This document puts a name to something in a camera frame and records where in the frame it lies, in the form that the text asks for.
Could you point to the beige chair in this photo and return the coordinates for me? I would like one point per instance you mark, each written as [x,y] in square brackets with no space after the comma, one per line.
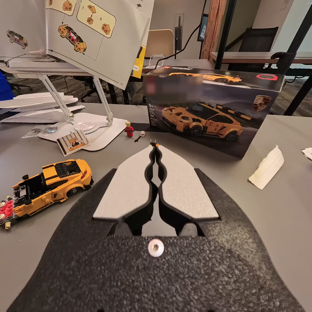
[159,42]

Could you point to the lego set box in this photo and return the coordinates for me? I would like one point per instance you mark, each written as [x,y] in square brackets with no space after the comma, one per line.
[219,117]

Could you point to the small dark lego wrench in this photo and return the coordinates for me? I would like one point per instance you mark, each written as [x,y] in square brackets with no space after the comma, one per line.
[138,139]

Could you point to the wooden pillar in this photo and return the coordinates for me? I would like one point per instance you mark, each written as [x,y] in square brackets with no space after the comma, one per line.
[214,29]

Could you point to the small orange black lego assembly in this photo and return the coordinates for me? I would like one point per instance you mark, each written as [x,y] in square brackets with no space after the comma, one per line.
[153,144]

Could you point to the brown desk with black frame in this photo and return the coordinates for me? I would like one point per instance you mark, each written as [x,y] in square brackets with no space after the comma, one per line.
[243,57]

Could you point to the lego sticker sheet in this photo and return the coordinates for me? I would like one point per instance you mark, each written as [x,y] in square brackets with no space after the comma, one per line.
[73,143]

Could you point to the black metal post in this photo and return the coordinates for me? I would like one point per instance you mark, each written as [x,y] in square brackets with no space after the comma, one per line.
[225,34]

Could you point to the torn white paper strip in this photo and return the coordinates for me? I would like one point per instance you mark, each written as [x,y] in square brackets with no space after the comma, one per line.
[268,168]

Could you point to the red lego minifigure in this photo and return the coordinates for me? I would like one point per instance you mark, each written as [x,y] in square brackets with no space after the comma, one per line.
[129,130]

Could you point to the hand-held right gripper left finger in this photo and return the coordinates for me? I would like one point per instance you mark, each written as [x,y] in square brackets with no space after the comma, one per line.
[121,190]

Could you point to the white paper scrap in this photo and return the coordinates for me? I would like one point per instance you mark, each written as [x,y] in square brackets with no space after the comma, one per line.
[307,154]

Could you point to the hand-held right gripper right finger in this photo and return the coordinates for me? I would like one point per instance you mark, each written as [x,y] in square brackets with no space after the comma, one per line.
[187,190]

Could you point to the clear bag of dark parts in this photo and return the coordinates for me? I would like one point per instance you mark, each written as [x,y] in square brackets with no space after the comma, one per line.
[50,129]
[33,131]

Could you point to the yellow box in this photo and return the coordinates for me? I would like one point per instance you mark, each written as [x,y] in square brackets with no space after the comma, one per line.
[139,65]

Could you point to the black chair base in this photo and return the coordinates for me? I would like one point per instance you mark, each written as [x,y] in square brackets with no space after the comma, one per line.
[87,93]

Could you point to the black mesh chair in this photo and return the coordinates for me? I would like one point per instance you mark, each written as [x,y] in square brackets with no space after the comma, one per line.
[260,39]

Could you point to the empty blue plastic bin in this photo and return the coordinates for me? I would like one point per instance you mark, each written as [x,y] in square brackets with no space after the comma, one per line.
[4,85]

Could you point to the lego instruction booklet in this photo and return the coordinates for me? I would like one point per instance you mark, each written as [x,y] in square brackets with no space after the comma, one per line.
[97,48]

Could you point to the white book stand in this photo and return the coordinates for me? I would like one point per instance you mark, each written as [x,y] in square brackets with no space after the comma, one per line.
[104,136]

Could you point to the black slanted beam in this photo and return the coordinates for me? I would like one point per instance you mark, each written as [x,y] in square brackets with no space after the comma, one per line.
[299,61]

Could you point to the wall mounted tablet screen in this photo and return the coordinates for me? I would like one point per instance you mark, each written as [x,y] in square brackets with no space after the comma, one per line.
[202,28]

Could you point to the white paper bag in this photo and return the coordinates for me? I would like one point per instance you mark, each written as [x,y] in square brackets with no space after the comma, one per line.
[36,114]
[36,98]

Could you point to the black wall device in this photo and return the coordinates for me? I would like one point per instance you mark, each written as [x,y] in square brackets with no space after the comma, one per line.
[178,36]

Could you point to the orange lego car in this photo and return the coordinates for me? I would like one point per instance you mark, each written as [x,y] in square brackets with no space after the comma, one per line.
[56,185]

